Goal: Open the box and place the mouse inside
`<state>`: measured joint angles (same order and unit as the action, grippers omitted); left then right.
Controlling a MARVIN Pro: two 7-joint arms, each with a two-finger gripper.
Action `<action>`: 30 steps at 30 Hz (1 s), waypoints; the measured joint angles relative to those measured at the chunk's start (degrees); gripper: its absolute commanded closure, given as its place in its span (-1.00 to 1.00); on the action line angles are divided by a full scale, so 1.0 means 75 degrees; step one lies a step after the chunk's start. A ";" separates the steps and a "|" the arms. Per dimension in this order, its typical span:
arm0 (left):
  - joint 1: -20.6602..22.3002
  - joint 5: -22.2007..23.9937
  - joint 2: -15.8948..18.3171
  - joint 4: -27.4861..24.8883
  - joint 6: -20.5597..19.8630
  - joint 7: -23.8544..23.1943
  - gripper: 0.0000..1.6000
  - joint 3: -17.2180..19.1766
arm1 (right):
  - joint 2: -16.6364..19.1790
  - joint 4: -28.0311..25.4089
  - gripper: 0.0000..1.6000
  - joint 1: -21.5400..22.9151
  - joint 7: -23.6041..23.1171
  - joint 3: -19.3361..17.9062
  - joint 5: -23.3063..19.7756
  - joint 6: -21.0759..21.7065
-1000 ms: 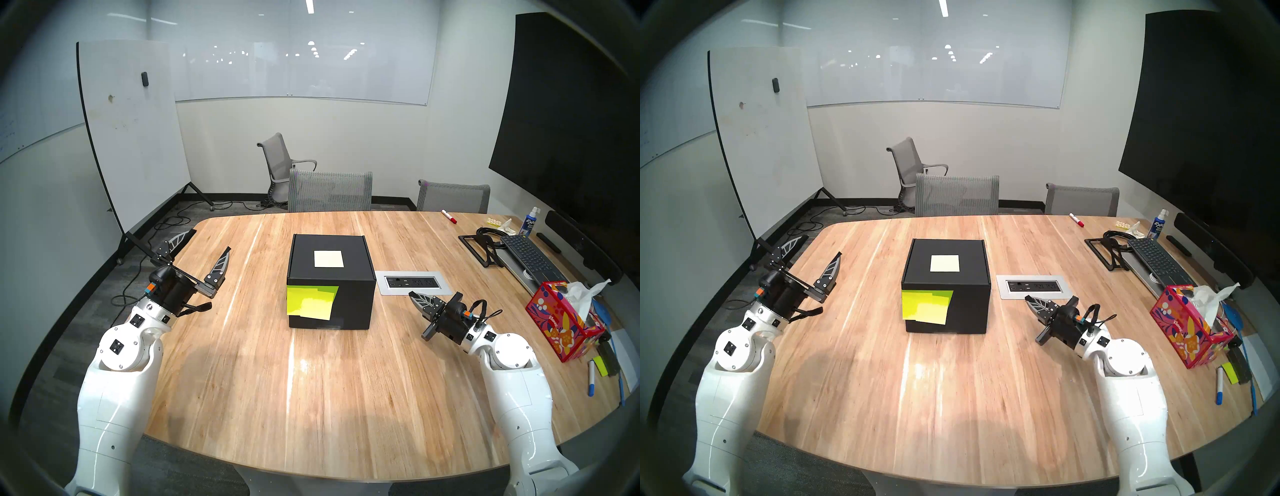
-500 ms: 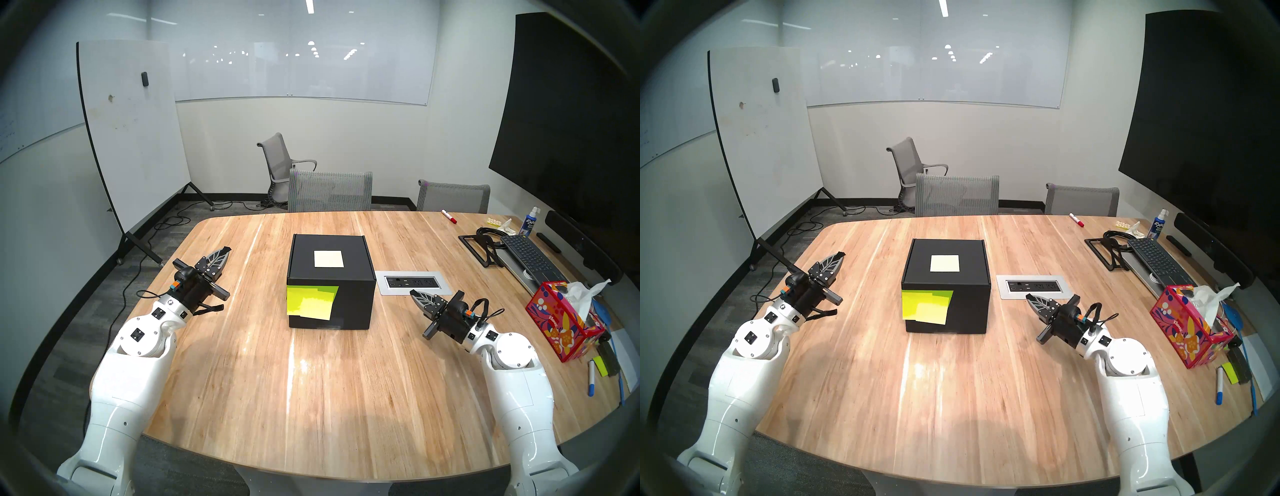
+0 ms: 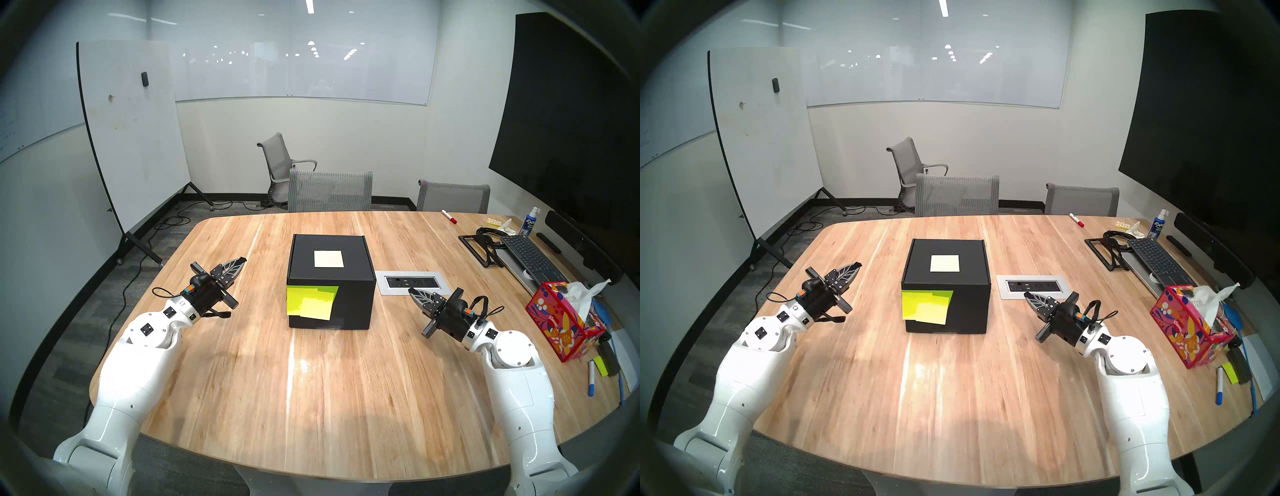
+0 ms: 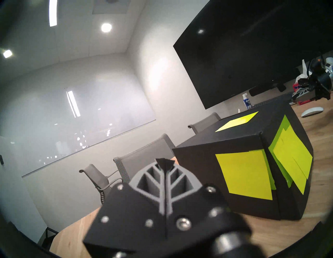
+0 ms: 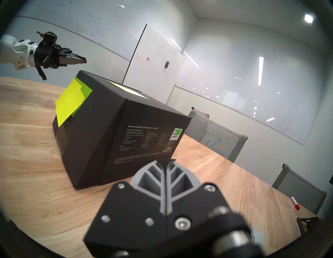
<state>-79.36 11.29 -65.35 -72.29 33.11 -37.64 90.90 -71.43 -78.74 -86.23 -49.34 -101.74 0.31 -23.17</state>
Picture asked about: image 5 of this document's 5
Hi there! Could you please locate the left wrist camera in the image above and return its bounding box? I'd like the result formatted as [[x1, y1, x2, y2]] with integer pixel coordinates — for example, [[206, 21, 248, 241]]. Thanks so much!
[[42, 31, 57, 44]]

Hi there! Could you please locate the neon yellow sticky note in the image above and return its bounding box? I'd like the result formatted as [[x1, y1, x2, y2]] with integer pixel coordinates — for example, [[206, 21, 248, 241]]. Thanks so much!
[[55, 78, 93, 128]]

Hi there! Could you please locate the large wall glass whiteboard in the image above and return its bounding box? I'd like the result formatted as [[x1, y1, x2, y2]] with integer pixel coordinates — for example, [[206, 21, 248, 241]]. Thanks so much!
[[173, 39, 316, 145]]

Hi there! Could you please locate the grey office chair with armrests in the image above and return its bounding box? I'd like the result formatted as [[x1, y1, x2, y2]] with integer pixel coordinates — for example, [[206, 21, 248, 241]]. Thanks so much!
[[191, 107, 210, 119]]

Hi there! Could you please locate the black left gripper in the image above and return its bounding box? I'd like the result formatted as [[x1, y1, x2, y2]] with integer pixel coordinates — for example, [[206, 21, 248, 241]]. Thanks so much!
[[34, 43, 87, 69]]

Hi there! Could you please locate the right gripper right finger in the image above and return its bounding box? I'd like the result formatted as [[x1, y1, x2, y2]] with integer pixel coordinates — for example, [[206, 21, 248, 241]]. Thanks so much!
[[166, 160, 232, 235]]

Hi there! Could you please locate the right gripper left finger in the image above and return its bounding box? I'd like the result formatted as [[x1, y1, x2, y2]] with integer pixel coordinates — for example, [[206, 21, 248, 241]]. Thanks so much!
[[84, 159, 166, 258]]

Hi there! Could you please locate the grey mesh office chair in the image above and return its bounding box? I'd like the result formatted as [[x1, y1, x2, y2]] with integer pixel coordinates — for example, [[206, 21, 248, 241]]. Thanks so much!
[[183, 109, 249, 163], [272, 163, 328, 216]]

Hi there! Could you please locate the black folding laptop stand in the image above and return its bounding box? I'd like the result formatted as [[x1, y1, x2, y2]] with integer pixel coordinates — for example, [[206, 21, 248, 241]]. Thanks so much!
[[297, 216, 323, 236]]

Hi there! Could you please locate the black cardboard box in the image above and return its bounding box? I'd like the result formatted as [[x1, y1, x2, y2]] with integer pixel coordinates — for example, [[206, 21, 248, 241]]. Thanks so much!
[[52, 70, 192, 190]]

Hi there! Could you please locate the wall whiteboard with faint writing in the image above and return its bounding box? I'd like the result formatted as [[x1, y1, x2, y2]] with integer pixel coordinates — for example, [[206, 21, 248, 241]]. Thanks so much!
[[16, 0, 146, 61]]

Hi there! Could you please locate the pale square sticky note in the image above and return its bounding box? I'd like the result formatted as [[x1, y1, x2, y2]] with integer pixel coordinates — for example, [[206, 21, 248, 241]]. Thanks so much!
[[107, 80, 149, 100]]

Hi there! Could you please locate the mobile whiteboard on stand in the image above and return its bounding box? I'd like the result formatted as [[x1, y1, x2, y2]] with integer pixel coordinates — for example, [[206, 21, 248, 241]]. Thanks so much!
[[122, 24, 185, 104]]

